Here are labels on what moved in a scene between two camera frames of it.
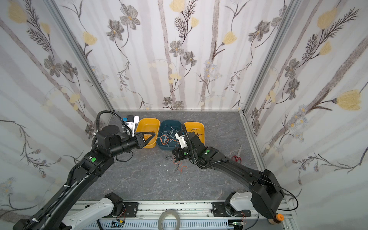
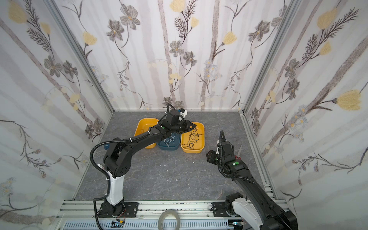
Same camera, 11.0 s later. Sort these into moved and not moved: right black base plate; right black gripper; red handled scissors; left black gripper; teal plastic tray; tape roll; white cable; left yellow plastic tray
Moved: left black gripper; right black gripper
Not moved: tape roll; teal plastic tray; left yellow plastic tray; white cable; right black base plate; red handled scissors
